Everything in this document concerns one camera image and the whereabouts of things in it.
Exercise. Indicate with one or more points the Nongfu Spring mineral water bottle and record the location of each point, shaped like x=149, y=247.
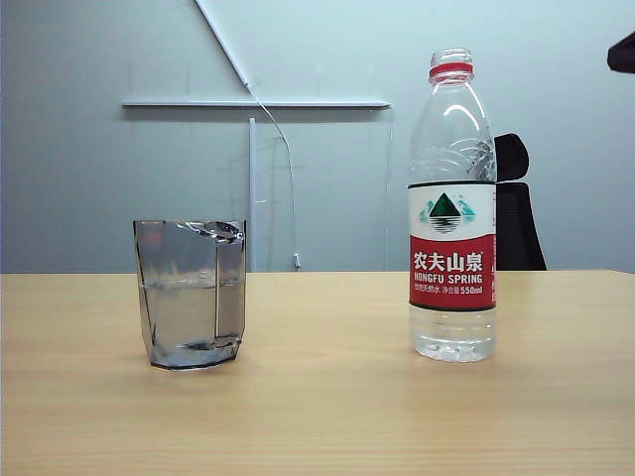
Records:
x=451, y=268

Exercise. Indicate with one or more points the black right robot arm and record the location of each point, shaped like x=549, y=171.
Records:
x=624, y=55

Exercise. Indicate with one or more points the smoky grey transparent mug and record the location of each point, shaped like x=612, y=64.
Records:
x=183, y=307

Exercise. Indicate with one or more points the black office chair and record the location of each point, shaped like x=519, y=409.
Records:
x=521, y=233

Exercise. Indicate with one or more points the short white wall rail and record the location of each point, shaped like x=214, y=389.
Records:
x=253, y=198

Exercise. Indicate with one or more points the long white wall rail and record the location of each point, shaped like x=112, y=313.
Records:
x=198, y=103

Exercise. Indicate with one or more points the slanted white wall rail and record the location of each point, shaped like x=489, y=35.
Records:
x=223, y=42

